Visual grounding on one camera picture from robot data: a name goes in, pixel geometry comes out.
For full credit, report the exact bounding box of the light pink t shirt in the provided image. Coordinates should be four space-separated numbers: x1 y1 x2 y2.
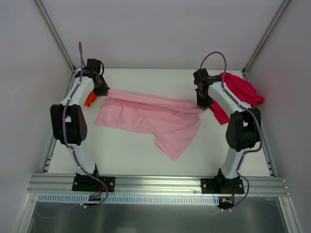
94 89 203 161

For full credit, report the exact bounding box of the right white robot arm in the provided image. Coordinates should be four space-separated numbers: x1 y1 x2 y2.
193 68 262 194

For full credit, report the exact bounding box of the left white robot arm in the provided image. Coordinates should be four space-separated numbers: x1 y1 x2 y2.
50 59 109 191

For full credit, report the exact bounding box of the orange t shirt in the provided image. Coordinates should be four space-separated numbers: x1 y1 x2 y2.
84 91 97 107

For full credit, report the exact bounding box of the magenta t shirt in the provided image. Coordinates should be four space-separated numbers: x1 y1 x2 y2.
210 72 264 125

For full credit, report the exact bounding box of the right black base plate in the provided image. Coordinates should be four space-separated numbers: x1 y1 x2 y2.
200 177 245 194

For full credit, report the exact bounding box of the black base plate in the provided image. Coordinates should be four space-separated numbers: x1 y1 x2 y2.
200 177 245 194
71 174 116 192

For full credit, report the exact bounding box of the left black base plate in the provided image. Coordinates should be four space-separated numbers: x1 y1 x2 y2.
71 174 116 192

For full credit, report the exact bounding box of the white slotted cable duct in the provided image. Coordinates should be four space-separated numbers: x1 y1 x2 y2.
37 193 219 206

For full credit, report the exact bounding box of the aluminium mounting rail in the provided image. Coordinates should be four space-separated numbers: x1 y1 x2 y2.
27 173 291 197

